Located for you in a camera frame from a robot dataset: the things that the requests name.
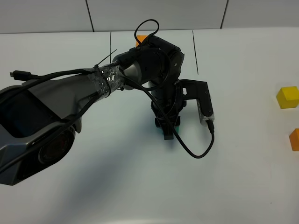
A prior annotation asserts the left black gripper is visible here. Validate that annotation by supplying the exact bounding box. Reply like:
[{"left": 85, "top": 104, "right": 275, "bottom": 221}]
[{"left": 151, "top": 79, "right": 186, "bottom": 140}]

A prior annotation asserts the teal cube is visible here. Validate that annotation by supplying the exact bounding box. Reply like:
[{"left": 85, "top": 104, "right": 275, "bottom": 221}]
[{"left": 157, "top": 126, "right": 179, "bottom": 134}]

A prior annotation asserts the yellow cube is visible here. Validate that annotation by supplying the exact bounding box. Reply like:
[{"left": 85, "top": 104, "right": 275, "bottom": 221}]
[{"left": 276, "top": 86, "right": 299, "bottom": 109}]

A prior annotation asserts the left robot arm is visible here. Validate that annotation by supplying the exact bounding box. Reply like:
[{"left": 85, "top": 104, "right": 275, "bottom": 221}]
[{"left": 0, "top": 36, "right": 186, "bottom": 186}]

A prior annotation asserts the orange template cube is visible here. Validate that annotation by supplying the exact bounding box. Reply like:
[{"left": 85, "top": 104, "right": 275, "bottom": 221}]
[{"left": 135, "top": 35, "right": 148, "bottom": 47}]

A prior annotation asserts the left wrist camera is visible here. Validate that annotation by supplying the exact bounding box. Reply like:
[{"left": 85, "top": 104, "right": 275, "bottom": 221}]
[{"left": 180, "top": 79, "right": 214, "bottom": 132}]

